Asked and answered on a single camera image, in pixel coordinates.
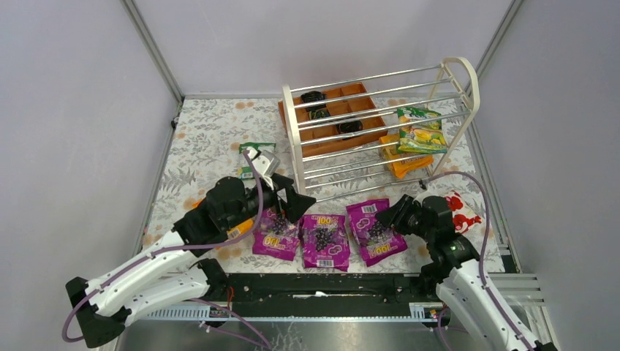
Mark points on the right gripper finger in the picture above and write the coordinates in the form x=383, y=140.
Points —
x=395, y=224
x=403, y=207

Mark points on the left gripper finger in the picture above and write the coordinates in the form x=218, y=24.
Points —
x=281, y=182
x=296, y=205

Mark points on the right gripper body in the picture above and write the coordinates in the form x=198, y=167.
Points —
x=403, y=213

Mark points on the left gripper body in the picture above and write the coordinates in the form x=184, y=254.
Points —
x=280, y=194

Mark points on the purple candy bag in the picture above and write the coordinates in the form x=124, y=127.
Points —
x=376, y=241
x=325, y=242
x=276, y=236

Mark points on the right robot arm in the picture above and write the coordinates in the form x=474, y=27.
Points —
x=457, y=275

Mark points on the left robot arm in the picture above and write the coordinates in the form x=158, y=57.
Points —
x=174, y=269

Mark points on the green candy bag on table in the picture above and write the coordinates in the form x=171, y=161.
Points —
x=244, y=171

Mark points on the orange bag under shelf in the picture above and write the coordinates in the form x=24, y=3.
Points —
x=401, y=163

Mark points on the orange mango candy bag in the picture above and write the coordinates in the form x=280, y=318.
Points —
x=240, y=227

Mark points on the green yellow bag on shelf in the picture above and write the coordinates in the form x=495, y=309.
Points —
x=420, y=131

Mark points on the white metal shelf rack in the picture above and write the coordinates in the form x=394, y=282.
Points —
x=450, y=87

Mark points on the red white floral bag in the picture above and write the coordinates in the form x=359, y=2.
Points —
x=465, y=219

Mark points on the rolled green yellow sock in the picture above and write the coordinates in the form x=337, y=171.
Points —
x=318, y=114

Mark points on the orange wooden divider tray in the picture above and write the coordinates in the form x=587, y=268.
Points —
x=346, y=109

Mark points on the rolled dark sock back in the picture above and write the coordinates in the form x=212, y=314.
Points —
x=313, y=96

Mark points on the rolled dark orange sock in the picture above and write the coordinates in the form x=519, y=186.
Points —
x=349, y=127

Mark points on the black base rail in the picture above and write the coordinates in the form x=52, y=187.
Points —
x=321, y=295

